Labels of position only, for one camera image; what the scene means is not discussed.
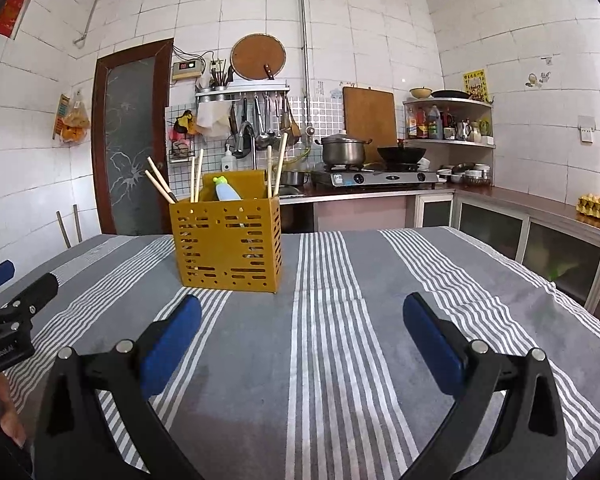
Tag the red wall calendar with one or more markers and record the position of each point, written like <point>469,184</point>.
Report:
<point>10,10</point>

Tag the bunch of wooden chopsticks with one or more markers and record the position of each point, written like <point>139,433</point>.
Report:
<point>280,160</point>

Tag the yellow perforated utensil holder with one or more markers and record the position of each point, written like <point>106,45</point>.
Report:
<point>220,245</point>

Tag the black flat pan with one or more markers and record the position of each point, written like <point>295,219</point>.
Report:
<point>450,94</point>

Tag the steel kettle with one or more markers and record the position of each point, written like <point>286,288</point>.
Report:
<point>463,131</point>

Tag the white corner shelf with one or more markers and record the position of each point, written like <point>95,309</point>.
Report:
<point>455,142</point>

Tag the black wok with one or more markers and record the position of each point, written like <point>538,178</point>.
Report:
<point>400,155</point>

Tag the beige controller box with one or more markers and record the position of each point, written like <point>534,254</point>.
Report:
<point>186,68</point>

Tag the steel faucet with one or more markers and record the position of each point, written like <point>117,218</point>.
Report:
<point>247,130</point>

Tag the small hanging striped board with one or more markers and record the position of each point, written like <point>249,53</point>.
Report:
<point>60,116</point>

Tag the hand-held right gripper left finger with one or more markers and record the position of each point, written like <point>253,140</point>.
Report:
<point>172,345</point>

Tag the round wooden cutting board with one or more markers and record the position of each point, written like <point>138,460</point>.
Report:
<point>257,55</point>

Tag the grey striped tablecloth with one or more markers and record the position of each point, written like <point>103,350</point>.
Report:
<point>340,350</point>

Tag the white wall pipe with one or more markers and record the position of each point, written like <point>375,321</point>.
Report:
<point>89,15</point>

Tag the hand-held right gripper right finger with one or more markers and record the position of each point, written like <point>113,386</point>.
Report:
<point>432,345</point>

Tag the rectangular wooden cutting board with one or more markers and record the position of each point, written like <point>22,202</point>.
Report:
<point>370,115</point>

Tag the white hanging cloth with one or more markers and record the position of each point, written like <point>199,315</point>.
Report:
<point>211,116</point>

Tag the wooden stick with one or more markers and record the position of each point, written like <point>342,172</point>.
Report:
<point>77,223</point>
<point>63,230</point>

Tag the yellow wall poster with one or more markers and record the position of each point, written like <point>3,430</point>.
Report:
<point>475,85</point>

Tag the glass door counter cabinet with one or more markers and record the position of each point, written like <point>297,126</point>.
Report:
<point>555,255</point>

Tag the row of condiment bottles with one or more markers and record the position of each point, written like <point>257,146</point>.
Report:
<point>427,125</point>

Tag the row of hanging kitchen utensils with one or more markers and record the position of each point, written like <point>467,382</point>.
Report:
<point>262,135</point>

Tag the steel gas stove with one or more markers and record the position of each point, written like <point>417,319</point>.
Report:
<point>380,177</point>

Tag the pile of steel dishes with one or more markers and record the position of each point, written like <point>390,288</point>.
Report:
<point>465,175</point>

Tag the person's left hand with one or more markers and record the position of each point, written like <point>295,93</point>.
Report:
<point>10,420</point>

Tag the steel cooking pot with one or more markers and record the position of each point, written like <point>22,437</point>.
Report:
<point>342,152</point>

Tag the yellow egg tray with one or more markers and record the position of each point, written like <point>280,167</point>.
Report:
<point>599,208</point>

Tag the white soap dispenser bottle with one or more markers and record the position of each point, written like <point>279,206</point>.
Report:
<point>228,161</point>

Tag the metal wall rack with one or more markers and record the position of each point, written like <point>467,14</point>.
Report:
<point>240,91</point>

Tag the beige bowl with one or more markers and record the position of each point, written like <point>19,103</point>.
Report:
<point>420,93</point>

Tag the wall sticker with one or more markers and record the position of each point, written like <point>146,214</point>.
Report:
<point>532,79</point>

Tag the grey metal water pipe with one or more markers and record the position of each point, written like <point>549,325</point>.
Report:
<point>304,60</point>

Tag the brown frosted glass door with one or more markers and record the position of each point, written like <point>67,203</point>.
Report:
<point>130,150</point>

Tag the hanging plastic bag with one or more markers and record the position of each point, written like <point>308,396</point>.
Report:
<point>77,120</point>

